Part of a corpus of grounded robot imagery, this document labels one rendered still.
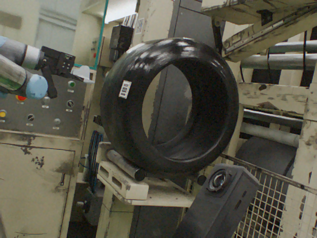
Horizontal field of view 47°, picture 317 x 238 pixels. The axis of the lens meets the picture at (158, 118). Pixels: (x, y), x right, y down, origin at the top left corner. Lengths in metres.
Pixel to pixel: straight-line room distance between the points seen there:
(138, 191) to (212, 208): 1.07
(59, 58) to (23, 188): 0.84
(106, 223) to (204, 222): 1.52
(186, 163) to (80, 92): 0.76
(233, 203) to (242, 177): 0.02
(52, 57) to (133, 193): 0.57
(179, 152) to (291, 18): 0.74
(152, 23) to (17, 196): 1.06
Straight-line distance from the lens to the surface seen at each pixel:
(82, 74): 1.32
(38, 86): 1.16
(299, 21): 1.53
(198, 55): 1.40
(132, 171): 1.39
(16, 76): 1.12
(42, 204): 1.97
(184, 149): 1.70
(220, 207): 0.32
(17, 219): 1.99
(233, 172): 0.34
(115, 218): 1.82
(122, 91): 1.30
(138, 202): 1.40
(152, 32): 1.74
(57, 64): 1.30
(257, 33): 1.66
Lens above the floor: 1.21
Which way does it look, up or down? 4 degrees down
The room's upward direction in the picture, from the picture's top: 11 degrees clockwise
